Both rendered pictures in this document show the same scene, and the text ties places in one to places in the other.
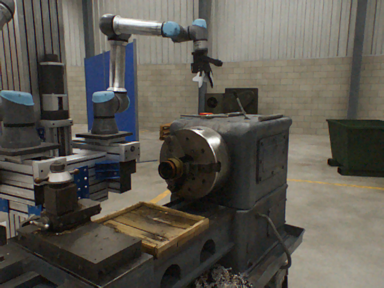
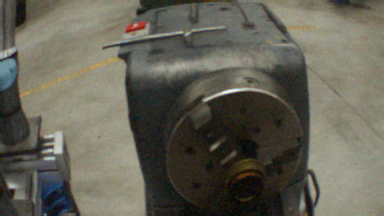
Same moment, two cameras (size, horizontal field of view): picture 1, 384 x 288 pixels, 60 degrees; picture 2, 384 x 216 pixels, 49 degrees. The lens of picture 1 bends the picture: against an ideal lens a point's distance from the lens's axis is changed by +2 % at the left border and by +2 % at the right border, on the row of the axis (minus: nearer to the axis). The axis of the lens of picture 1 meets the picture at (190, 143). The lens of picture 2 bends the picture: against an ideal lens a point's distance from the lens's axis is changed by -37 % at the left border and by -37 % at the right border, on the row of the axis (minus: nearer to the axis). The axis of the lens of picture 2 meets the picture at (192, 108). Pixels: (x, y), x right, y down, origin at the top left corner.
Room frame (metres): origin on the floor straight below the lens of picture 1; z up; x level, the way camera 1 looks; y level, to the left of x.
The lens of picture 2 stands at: (0.50, 0.75, 1.73)
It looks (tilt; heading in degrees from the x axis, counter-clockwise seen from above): 24 degrees down; 325
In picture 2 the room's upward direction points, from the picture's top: 8 degrees counter-clockwise
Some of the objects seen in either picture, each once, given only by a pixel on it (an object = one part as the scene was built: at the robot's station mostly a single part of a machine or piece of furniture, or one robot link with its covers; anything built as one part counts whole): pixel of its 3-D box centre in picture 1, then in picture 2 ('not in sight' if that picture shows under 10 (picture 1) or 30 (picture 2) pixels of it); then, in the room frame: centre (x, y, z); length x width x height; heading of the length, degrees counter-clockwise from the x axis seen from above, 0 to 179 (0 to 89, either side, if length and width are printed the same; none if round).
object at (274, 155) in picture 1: (232, 152); (219, 85); (1.76, -0.23, 1.06); 0.59 x 0.48 x 0.39; 144
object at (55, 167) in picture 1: (57, 166); not in sight; (0.99, 0.41, 1.17); 0.04 x 0.04 x 0.03
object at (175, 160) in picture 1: (171, 168); (245, 181); (1.31, 0.08, 1.08); 0.09 x 0.09 x 0.09; 54
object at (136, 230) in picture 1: (148, 224); not in sight; (1.19, 0.16, 0.89); 0.36 x 0.30 x 0.04; 54
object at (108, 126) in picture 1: (104, 124); (11, 120); (1.83, 0.48, 1.21); 0.15 x 0.15 x 0.10
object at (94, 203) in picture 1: (68, 216); not in sight; (1.01, 0.39, 0.99); 0.20 x 0.10 x 0.05; 144
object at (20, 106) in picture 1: (16, 106); not in sight; (1.40, 0.74, 1.33); 0.13 x 0.12 x 0.14; 82
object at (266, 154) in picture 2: (200, 167); (281, 154); (1.31, -0.04, 1.08); 0.12 x 0.11 x 0.05; 54
